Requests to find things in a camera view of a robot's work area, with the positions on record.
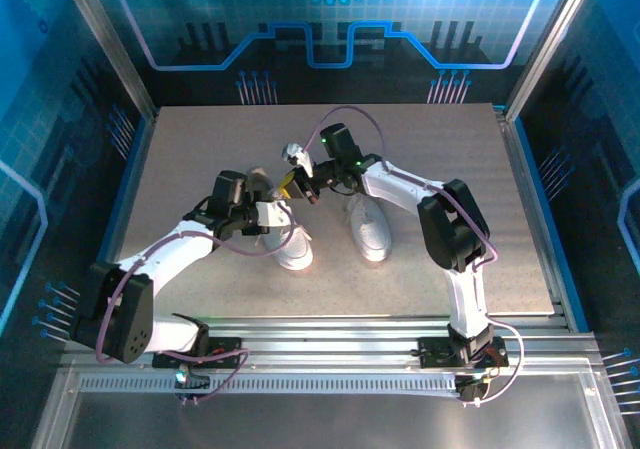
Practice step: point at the white sneaker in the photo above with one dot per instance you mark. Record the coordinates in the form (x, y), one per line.
(295, 254)
(372, 234)

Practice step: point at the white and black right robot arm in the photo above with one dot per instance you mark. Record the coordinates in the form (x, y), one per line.
(400, 184)

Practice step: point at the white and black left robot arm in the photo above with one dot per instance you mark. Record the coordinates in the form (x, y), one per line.
(170, 254)

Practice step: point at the grey metal panel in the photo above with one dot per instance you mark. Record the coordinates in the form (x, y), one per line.
(325, 424)

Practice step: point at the aluminium rail frame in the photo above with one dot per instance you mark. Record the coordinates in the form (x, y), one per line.
(325, 341)

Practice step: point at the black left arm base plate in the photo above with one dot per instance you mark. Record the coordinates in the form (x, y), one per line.
(225, 346)

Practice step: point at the aluminium side rail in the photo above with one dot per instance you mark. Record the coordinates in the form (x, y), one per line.
(520, 179)

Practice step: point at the aluminium frame post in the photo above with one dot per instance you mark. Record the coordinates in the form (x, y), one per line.
(107, 44)
(550, 44)

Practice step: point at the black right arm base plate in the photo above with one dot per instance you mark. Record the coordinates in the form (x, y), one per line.
(435, 351)

